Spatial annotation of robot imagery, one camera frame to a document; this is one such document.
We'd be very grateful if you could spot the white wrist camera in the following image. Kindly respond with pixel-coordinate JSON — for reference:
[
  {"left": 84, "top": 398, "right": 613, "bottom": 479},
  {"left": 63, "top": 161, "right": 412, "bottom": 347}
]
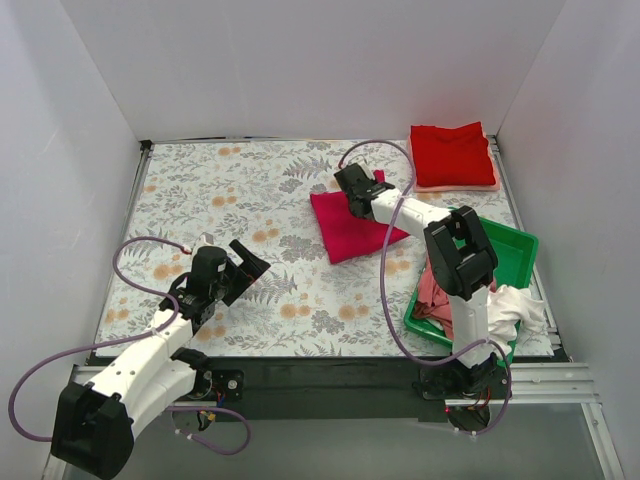
[
  {"left": 182, "top": 232, "right": 215, "bottom": 255},
  {"left": 347, "top": 154, "right": 375, "bottom": 178}
]

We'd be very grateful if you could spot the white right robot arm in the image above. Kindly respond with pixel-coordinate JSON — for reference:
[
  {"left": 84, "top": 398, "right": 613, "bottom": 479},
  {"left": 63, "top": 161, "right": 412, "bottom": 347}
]
[{"left": 334, "top": 164, "right": 506, "bottom": 398}]

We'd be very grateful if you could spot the aluminium frame rail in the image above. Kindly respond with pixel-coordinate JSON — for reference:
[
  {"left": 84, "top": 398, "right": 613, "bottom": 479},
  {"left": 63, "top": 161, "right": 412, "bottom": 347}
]
[{"left": 42, "top": 362, "right": 626, "bottom": 480}]

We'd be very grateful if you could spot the floral patterned tablecloth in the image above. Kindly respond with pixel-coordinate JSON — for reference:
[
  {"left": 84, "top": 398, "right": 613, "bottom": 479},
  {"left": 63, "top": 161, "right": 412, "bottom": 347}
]
[{"left": 93, "top": 138, "right": 557, "bottom": 359}]

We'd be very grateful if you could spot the dusty pink crumpled t-shirt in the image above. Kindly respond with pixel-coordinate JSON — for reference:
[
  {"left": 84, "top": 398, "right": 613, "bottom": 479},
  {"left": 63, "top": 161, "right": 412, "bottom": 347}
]
[{"left": 412, "top": 266, "right": 454, "bottom": 340}]

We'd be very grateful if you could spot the green plastic bin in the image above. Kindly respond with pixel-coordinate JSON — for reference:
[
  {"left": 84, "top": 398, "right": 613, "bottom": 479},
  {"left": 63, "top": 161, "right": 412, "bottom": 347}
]
[{"left": 404, "top": 219, "right": 538, "bottom": 359}]

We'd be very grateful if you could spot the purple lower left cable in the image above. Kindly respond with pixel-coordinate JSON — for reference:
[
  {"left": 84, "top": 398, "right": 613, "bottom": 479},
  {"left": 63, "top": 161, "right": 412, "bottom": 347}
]
[{"left": 167, "top": 405, "right": 253, "bottom": 456}]

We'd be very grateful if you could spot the magenta t-shirt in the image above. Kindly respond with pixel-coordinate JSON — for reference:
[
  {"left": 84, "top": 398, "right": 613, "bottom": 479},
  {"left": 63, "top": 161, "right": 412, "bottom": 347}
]
[{"left": 310, "top": 192, "right": 387, "bottom": 265}]

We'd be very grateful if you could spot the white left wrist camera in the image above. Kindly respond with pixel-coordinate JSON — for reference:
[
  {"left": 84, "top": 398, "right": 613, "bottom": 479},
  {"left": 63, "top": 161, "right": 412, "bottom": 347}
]
[{"left": 182, "top": 232, "right": 215, "bottom": 255}]

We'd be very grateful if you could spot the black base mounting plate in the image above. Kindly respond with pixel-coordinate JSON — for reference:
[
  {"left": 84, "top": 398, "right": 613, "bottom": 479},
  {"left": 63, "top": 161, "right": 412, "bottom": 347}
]
[{"left": 170, "top": 357, "right": 566, "bottom": 427}]

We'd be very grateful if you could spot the folded pink t-shirt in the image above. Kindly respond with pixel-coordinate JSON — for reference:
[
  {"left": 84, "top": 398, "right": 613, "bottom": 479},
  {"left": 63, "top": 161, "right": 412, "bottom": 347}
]
[{"left": 408, "top": 124, "right": 502, "bottom": 194}]

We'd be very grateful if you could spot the white crumpled t-shirt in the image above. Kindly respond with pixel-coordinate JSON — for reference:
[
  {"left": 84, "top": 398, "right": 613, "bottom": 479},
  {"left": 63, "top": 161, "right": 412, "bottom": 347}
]
[{"left": 487, "top": 285, "right": 546, "bottom": 355}]

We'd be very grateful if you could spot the folded red t-shirt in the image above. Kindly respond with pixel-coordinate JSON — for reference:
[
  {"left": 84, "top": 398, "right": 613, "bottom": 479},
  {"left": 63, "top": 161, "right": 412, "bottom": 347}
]
[{"left": 410, "top": 120, "right": 497, "bottom": 187}]

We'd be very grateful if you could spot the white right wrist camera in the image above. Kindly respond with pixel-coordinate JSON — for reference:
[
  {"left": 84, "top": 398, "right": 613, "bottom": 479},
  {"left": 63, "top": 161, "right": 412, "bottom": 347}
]
[{"left": 347, "top": 154, "right": 375, "bottom": 178}]

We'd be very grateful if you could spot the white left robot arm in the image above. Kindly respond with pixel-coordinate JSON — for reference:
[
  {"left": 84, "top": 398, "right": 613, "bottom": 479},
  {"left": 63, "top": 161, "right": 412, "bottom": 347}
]
[{"left": 51, "top": 234, "right": 270, "bottom": 479}]

